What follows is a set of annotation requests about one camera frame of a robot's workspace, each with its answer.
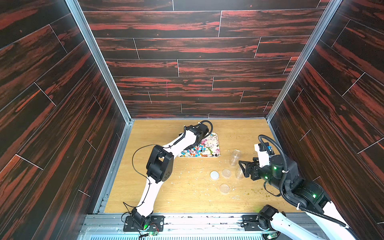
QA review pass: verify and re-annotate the clear plastic candy jar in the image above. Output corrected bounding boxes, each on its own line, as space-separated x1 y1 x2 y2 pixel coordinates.
229 150 242 167

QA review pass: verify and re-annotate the clear plastic jar lid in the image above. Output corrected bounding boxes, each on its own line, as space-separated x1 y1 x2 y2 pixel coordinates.
222 169 232 179

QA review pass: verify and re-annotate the white patterned jar lid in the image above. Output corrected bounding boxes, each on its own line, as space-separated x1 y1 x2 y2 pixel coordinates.
210 171 220 181

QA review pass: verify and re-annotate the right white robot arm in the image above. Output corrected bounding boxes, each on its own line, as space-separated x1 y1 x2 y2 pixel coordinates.
239 155 359 240

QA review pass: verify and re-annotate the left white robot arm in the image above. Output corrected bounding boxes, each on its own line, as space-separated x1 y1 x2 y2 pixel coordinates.
125 120 213 232

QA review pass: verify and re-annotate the floral rectangular tray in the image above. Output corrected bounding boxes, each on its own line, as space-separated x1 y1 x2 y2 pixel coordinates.
176 132 221 158

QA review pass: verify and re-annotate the pile of colourful lollipops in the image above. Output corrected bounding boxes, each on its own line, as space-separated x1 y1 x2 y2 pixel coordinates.
179 137 216 158

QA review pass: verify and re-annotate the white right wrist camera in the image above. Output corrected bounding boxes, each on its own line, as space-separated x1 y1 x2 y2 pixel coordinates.
254 143 275 168

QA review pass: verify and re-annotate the right black corrugated cable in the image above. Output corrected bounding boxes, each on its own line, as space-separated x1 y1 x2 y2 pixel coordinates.
257 134 361 240

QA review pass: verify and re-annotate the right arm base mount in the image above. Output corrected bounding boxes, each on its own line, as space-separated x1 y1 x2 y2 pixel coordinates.
240 205 281 240

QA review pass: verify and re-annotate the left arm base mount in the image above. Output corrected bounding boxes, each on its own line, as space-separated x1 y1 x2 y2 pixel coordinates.
123 211 165 239

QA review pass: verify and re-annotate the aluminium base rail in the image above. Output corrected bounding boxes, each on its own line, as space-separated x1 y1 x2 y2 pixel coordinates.
78 213 264 240

